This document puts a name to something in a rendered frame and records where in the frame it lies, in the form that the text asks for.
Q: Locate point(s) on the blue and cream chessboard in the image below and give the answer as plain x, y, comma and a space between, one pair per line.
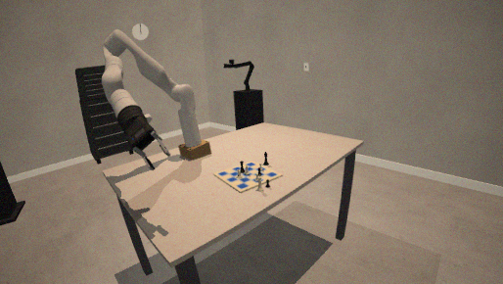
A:
247, 182

